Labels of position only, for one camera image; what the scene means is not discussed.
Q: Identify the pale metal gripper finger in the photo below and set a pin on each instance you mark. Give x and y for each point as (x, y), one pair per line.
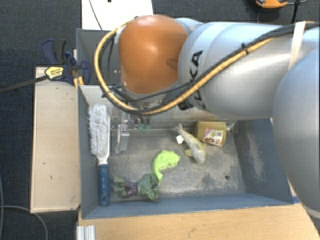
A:
(117, 144)
(124, 140)

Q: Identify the lime green toy dinosaur head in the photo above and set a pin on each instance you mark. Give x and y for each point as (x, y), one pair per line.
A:
(163, 160)

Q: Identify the green and purple toy figure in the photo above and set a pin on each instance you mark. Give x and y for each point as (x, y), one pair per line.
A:
(145, 187)

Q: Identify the pale wood flat board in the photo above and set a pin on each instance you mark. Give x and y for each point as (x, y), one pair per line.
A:
(56, 146)

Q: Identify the grey and yellow toy fish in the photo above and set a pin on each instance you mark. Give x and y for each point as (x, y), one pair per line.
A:
(196, 146)

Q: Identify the grey metal bin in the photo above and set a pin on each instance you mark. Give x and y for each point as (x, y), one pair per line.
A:
(200, 179)

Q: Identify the yellow box with printed label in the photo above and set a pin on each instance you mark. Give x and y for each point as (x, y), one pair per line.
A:
(211, 132)

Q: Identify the black cylinder on white bracket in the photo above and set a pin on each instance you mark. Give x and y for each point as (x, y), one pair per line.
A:
(185, 105)

